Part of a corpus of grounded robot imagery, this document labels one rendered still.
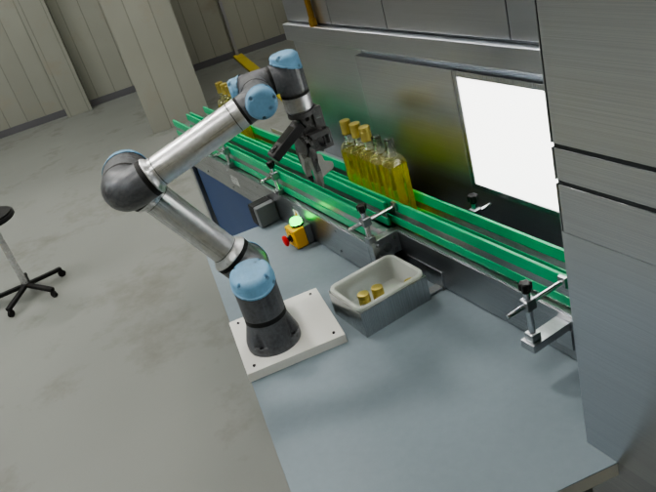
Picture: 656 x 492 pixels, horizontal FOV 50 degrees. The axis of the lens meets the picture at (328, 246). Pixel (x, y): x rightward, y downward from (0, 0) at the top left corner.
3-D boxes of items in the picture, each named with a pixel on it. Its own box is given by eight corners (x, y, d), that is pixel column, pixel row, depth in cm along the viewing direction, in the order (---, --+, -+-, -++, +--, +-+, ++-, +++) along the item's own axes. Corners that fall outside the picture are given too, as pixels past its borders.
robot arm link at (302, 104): (289, 102, 176) (275, 98, 183) (294, 119, 178) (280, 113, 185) (314, 91, 178) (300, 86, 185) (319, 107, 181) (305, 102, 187)
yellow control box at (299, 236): (315, 241, 243) (309, 223, 239) (298, 251, 240) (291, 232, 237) (307, 235, 248) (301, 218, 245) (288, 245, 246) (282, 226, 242)
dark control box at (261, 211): (280, 220, 265) (274, 200, 261) (263, 229, 262) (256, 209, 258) (271, 214, 272) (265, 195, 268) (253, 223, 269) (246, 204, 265)
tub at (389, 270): (431, 297, 195) (426, 271, 191) (366, 337, 188) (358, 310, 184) (395, 276, 209) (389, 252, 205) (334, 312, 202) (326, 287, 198)
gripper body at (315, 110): (335, 147, 187) (323, 104, 181) (307, 160, 184) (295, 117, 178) (321, 142, 193) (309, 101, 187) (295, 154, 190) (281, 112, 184)
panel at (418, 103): (605, 225, 162) (594, 85, 146) (596, 230, 161) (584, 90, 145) (386, 150, 235) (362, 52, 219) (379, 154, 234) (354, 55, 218)
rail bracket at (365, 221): (403, 226, 207) (393, 189, 201) (356, 253, 201) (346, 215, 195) (397, 225, 209) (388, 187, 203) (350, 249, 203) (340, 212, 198)
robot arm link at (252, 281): (245, 330, 183) (228, 287, 177) (239, 305, 195) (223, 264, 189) (289, 313, 185) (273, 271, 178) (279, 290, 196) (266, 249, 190)
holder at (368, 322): (446, 289, 197) (441, 266, 194) (367, 337, 188) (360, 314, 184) (410, 269, 211) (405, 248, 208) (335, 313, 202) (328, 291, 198)
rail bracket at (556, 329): (580, 346, 159) (570, 263, 148) (525, 384, 153) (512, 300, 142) (563, 337, 162) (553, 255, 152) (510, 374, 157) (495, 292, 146)
